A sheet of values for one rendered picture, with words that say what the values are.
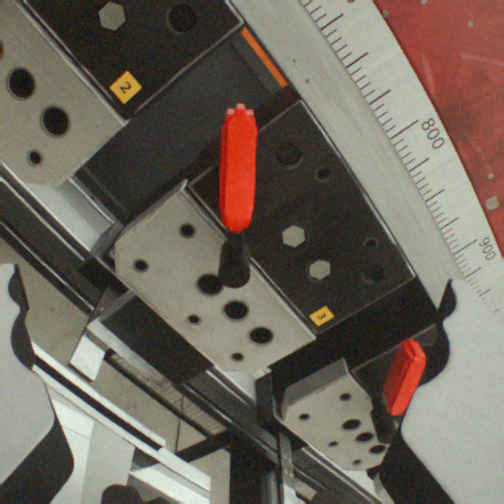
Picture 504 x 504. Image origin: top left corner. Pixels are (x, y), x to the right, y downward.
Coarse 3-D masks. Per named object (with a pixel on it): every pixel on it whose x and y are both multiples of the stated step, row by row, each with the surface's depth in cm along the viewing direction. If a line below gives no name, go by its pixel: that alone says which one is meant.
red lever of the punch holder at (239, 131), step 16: (240, 112) 18; (224, 128) 19; (240, 128) 18; (256, 128) 19; (224, 144) 19; (240, 144) 19; (224, 160) 19; (240, 160) 19; (224, 176) 20; (240, 176) 19; (224, 192) 20; (240, 192) 20; (224, 208) 21; (240, 208) 20; (224, 224) 21; (240, 224) 21; (240, 240) 22; (224, 256) 22; (240, 256) 22; (224, 272) 22; (240, 272) 22
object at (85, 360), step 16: (112, 240) 56; (96, 256) 51; (112, 256) 52; (80, 272) 52; (96, 272) 52; (112, 272) 52; (112, 288) 53; (128, 288) 53; (96, 304) 49; (80, 336) 44; (96, 336) 45; (80, 352) 42; (96, 352) 44; (80, 368) 40; (96, 368) 42
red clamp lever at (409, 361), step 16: (400, 352) 27; (416, 352) 26; (400, 368) 27; (416, 368) 26; (384, 384) 30; (400, 384) 27; (416, 384) 28; (384, 400) 30; (400, 400) 28; (384, 416) 30; (384, 432) 29
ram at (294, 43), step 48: (240, 0) 19; (288, 0) 19; (384, 0) 19; (432, 0) 19; (480, 0) 18; (288, 48) 20; (432, 48) 20; (480, 48) 20; (336, 96) 21; (432, 96) 21; (480, 96) 21; (336, 144) 23; (384, 144) 23; (480, 144) 23; (384, 192) 24; (480, 192) 24; (432, 240) 26; (432, 288) 28
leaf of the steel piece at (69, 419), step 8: (56, 408) 35; (64, 408) 36; (64, 416) 35; (72, 416) 36; (80, 416) 37; (64, 424) 35; (72, 424) 35; (80, 424) 36; (88, 424) 37; (80, 432) 36; (88, 432) 37
